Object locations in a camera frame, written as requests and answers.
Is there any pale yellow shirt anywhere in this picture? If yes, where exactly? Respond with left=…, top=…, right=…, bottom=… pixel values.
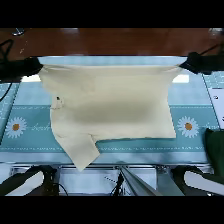
left=37, top=63, right=184, bottom=172

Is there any dark green garment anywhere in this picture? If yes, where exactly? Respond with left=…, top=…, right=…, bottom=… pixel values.
left=203, top=127, right=224, bottom=175

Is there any black cable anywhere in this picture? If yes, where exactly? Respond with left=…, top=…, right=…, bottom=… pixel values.
left=199, top=42, right=224, bottom=56
left=104, top=171, right=126, bottom=197
left=0, top=38, right=15, bottom=102

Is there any silver frame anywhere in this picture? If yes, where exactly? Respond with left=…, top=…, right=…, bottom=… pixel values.
left=0, top=87, right=224, bottom=197

